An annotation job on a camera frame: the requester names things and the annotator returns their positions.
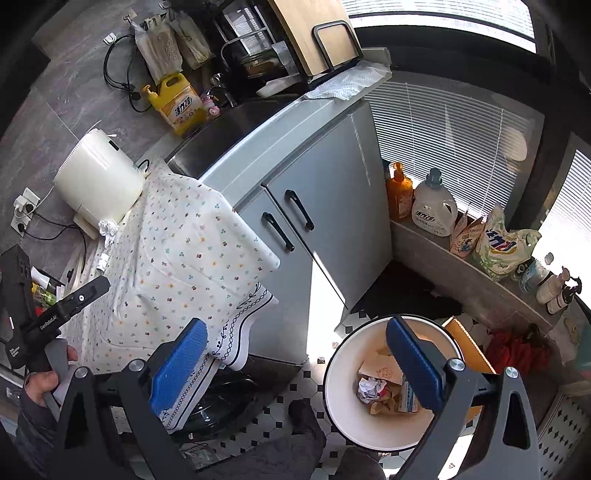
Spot beige hanging bag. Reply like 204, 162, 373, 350
133, 16, 184, 85
167, 8, 214, 71

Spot orange cardboard box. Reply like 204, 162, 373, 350
442, 315, 498, 376

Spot cream cylindrical kitchen appliance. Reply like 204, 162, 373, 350
52, 128, 151, 241

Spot black cabinet door handle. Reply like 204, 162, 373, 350
260, 211, 296, 253
284, 188, 315, 232

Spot crumpled white tissue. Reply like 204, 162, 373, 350
97, 218, 123, 248

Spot black power cable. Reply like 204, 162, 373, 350
28, 210, 90, 278

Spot red cloth bag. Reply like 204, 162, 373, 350
484, 322, 553, 385

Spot small clear bottle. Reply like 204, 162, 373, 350
518, 251, 556, 297

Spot metal faucet with pink cover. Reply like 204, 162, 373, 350
202, 73, 237, 121

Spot wooden cutting board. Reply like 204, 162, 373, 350
267, 0, 364, 78

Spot green and white detergent bag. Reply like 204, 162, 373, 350
472, 202, 542, 283

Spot grey sink cabinet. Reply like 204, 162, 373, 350
166, 93, 394, 371

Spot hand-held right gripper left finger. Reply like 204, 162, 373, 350
51, 318, 209, 480

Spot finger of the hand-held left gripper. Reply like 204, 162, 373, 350
58, 275, 112, 319

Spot person's leg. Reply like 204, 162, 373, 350
202, 398, 385, 480

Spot black looped cable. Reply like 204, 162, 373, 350
103, 34, 154, 114

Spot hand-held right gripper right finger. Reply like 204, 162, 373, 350
385, 315, 542, 480

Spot black cutting board holder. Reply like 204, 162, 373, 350
311, 20, 359, 75

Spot white round bin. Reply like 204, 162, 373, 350
322, 313, 465, 452

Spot white detergent jug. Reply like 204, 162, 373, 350
410, 167, 460, 239

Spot white window blinds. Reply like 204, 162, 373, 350
348, 0, 537, 60
544, 133, 591, 251
368, 82, 542, 223

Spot white cloth with black trim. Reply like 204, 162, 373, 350
156, 281, 281, 433

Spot person's left hand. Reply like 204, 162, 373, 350
24, 344, 80, 408

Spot black round object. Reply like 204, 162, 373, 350
184, 368, 260, 435

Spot white pump bottle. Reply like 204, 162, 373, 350
534, 265, 583, 315

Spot yellow detergent bottle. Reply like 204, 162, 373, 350
141, 72, 205, 138

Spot orange pump bottle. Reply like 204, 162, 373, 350
385, 161, 415, 223

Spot white dish cloth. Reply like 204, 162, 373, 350
304, 59, 394, 101

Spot grey stone ledge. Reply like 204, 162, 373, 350
389, 216, 571, 334

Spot steel sink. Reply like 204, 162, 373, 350
166, 98, 306, 182

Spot black dish rack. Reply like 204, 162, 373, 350
216, 0, 325, 94

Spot floral white tablecloth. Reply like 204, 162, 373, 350
60, 159, 282, 376

